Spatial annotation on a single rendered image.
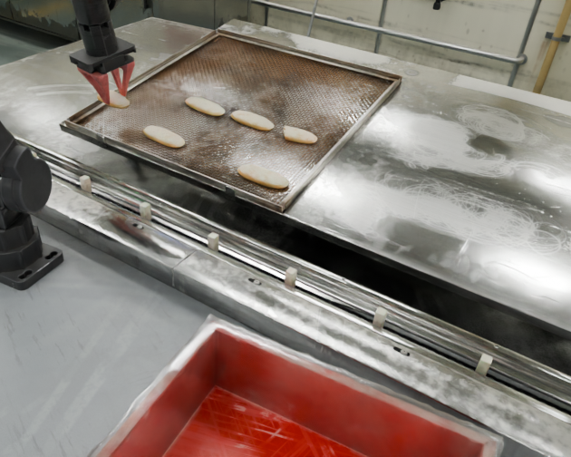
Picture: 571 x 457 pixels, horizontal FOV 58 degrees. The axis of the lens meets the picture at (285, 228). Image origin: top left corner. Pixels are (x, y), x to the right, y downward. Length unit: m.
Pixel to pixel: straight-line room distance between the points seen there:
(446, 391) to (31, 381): 0.49
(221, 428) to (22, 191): 0.40
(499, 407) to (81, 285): 0.58
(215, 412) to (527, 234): 0.53
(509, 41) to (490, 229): 3.55
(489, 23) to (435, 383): 3.85
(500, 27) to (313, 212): 3.62
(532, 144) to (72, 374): 0.86
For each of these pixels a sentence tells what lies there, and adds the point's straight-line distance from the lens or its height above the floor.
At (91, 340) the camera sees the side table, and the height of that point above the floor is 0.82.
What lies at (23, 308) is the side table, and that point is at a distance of 0.80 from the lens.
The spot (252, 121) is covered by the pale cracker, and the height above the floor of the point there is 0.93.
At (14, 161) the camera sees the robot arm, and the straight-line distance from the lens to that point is 0.76.
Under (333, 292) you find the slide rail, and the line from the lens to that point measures 0.75.
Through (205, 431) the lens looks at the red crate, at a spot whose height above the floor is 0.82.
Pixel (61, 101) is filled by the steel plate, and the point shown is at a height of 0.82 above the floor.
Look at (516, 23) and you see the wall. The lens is 4.33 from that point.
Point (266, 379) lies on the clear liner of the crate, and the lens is 0.60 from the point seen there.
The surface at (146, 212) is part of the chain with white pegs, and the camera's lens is 0.88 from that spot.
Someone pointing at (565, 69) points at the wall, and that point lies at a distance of 4.35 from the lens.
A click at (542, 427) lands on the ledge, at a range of 0.68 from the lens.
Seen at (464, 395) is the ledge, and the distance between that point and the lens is 0.66.
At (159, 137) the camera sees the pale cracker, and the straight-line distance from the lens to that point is 1.02.
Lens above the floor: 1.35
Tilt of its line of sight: 35 degrees down
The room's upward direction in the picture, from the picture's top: 6 degrees clockwise
